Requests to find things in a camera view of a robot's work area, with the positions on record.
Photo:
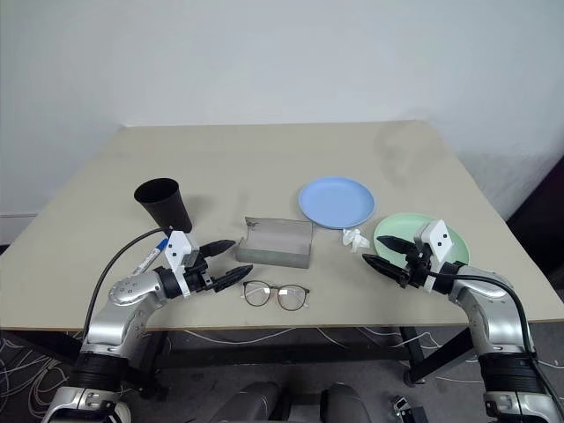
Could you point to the grey glasses case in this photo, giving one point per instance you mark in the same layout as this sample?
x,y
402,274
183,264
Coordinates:
x,y
273,247

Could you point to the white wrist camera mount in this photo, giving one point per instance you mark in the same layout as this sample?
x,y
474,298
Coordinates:
x,y
440,240
176,249

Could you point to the brown round-framed glasses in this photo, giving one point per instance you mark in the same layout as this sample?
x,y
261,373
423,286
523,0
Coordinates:
x,y
257,294

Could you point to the black plastic cup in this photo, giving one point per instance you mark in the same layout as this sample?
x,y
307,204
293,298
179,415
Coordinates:
x,y
165,209

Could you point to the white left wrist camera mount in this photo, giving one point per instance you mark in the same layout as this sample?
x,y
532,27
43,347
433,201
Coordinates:
x,y
176,249

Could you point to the dark cabinet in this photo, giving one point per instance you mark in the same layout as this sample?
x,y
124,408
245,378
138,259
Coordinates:
x,y
542,211

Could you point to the dark grey rounded shape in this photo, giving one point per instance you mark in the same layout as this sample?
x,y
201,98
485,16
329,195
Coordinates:
x,y
348,405
257,403

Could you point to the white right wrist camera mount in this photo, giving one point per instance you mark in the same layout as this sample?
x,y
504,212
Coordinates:
x,y
440,240

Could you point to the white tissue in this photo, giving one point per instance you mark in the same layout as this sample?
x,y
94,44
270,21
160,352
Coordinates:
x,y
352,240

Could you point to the black metal table frame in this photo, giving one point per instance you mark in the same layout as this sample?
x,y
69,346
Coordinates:
x,y
286,354

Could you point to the white marker with blue cap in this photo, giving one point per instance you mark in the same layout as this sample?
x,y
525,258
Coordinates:
x,y
150,257

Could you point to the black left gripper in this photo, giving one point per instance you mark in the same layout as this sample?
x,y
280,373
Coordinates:
x,y
198,277

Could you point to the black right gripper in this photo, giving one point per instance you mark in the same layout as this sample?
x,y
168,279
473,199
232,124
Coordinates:
x,y
416,273

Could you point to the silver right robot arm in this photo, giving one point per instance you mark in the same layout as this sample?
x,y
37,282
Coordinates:
x,y
484,308

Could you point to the green plate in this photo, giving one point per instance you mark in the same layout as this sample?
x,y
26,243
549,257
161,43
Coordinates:
x,y
396,227

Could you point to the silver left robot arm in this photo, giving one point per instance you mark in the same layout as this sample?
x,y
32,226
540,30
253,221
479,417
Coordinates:
x,y
128,291

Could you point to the blue plate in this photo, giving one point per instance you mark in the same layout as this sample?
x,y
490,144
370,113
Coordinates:
x,y
337,200

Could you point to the small black white floor device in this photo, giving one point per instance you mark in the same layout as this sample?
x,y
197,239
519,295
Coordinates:
x,y
403,410

